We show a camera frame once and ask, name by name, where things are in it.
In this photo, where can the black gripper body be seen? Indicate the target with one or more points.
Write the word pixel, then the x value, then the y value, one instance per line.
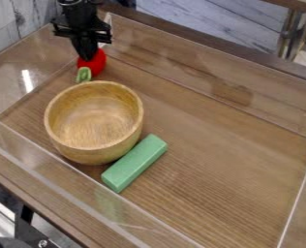
pixel 78 20

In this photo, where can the clear acrylic tray wall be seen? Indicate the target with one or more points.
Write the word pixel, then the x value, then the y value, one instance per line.
pixel 89 212

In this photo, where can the green rectangular block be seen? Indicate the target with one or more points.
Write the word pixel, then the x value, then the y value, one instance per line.
pixel 133 164

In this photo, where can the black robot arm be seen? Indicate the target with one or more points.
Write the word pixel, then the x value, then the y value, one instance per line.
pixel 80 24

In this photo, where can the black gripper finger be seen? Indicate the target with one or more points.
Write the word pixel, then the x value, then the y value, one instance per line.
pixel 80 43
pixel 93 47

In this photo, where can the black table frame bracket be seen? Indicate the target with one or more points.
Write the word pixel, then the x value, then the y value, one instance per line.
pixel 28 234

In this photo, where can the wooden bowl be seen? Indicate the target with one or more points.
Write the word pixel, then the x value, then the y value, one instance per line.
pixel 94 121

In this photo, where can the metal table leg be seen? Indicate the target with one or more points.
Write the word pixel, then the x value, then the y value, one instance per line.
pixel 293 36

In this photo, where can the red plush fruit green stem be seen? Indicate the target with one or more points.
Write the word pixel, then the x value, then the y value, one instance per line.
pixel 90 68

